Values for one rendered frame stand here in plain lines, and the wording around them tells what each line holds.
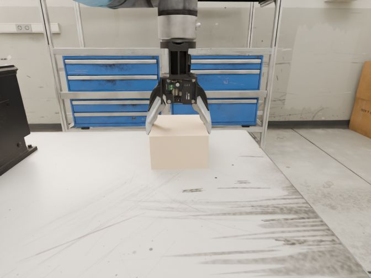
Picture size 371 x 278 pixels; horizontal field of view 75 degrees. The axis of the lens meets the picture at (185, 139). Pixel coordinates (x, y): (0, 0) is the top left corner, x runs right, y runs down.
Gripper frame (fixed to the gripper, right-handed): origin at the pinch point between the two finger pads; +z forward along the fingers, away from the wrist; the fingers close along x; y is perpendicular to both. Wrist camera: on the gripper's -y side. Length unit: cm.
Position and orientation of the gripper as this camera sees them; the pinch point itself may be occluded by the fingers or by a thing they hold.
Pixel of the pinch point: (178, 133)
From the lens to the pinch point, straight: 56.7
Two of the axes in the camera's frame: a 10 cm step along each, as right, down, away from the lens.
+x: 10.0, -0.1, 0.4
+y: 0.4, 3.6, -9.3
